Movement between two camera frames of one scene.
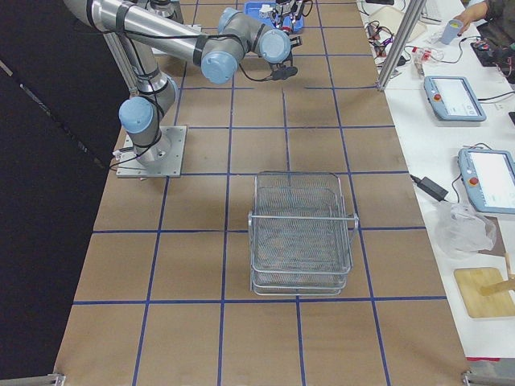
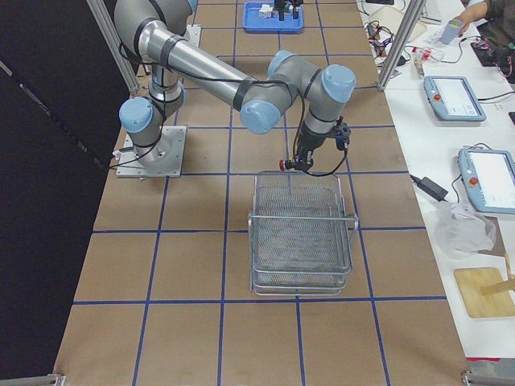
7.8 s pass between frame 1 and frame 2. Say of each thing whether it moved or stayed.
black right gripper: moved
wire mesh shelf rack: stayed
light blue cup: stayed
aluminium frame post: stayed
